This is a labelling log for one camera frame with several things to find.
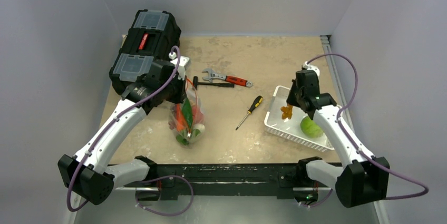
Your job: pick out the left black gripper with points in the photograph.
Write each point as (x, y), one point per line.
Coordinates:
(182, 94)

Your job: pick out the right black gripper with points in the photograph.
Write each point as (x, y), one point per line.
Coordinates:
(294, 96)

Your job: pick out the green cucumber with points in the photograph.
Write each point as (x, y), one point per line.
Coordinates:
(187, 113)

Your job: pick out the orange carrot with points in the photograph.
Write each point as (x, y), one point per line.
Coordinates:
(179, 119)

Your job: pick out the clear orange-zip bag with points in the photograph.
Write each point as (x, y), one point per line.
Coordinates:
(193, 96)

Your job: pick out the red pink fruit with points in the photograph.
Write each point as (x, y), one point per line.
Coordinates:
(198, 115)

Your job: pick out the green bell pepper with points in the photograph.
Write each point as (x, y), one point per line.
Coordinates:
(186, 138)

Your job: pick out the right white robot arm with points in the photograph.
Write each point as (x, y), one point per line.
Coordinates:
(358, 181)

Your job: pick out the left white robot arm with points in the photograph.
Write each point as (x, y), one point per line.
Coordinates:
(88, 173)

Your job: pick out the white plastic basket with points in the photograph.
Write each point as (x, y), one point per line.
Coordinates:
(290, 128)

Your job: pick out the green lettuce leaf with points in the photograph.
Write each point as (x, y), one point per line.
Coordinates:
(310, 128)

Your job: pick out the black plastic toolbox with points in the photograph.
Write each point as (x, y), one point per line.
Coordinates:
(150, 37)

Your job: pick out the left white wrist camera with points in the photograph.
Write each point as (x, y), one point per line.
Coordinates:
(184, 62)

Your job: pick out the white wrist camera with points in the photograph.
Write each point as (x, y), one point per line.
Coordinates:
(307, 66)
(184, 62)

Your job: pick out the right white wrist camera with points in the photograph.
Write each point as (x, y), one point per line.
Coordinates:
(307, 66)

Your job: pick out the black T-handle tool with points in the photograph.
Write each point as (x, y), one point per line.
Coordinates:
(213, 83)

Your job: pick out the black yellow-handled screwdriver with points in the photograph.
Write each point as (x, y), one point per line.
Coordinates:
(257, 101)

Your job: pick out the red-handled adjustable wrench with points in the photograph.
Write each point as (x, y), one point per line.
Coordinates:
(212, 75)

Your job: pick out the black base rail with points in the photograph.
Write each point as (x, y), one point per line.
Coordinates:
(279, 180)

